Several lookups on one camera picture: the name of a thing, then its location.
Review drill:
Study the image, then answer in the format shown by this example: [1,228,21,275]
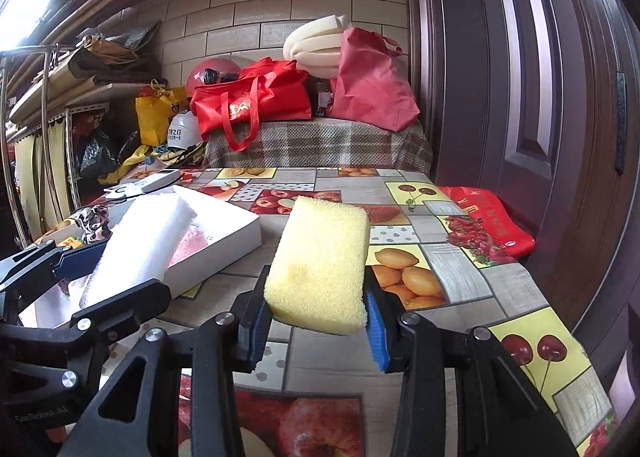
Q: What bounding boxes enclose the brown bag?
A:
[67,20,163,83]

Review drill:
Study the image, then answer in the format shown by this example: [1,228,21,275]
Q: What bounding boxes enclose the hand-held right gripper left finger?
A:
[57,264,275,457]

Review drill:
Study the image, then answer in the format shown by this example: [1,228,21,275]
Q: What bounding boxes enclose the large white foam block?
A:
[80,194,201,310]

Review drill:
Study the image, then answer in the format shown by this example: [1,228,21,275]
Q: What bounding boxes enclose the yellow shopping bag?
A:
[135,80,188,147]

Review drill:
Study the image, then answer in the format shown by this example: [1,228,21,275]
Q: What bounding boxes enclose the red tote bag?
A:
[189,57,313,153]

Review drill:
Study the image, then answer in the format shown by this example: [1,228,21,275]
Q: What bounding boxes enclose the white power bank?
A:
[127,170,182,195]

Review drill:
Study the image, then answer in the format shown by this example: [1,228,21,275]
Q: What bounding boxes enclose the wooden shelf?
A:
[7,80,138,138]

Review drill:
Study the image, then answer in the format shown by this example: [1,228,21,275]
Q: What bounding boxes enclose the red helmet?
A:
[186,56,243,98]

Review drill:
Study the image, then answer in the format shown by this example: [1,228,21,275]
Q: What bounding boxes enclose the pink fluffy sponge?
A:
[167,227,208,268]

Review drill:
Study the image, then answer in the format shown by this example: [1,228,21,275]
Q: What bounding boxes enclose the brown panelled door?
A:
[400,0,640,388]

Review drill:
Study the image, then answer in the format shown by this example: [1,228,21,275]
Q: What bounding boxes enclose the dark red cloth bag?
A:
[330,27,421,132]

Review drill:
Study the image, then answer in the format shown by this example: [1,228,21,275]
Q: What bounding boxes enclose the red plastic bag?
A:
[440,186,537,265]

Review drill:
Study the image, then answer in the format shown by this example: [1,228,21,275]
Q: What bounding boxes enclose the cream foam roll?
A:
[282,14,353,80]

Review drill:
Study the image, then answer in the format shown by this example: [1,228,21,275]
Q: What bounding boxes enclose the yellow curtain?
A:
[14,134,72,235]

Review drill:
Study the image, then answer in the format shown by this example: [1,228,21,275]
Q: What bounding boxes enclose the white helmet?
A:
[166,110,206,150]

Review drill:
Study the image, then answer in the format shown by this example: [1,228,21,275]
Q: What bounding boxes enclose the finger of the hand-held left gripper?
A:
[0,278,173,394]
[0,239,110,289]

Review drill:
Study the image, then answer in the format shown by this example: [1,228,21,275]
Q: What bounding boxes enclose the white cardboard box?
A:
[35,184,262,330]

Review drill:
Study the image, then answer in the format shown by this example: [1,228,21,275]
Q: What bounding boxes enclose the leopard print scrunchie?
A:
[75,206,113,243]

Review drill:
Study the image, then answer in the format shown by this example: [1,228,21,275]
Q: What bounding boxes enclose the plaid covered bench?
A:
[202,117,433,175]

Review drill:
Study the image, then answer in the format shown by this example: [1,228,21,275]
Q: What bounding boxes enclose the chrome metal rack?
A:
[0,44,62,248]

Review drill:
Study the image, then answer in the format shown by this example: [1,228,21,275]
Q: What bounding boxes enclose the yellow coarse sponge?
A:
[263,196,372,336]

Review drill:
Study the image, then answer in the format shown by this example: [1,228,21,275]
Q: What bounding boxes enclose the fruit print tablecloth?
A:
[30,166,621,457]

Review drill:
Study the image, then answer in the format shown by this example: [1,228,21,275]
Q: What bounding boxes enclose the door handle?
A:
[615,71,627,175]

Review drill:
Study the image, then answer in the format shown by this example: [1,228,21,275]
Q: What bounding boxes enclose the dark packaged item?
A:
[312,77,336,118]

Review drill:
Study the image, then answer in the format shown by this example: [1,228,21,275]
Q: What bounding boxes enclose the white round-button device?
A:
[104,186,146,201]

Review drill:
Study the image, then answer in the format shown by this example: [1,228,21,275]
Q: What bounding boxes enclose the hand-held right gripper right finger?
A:
[362,274,581,457]

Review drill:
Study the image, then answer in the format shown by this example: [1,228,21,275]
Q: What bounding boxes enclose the black plastic bag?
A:
[77,130,138,178]

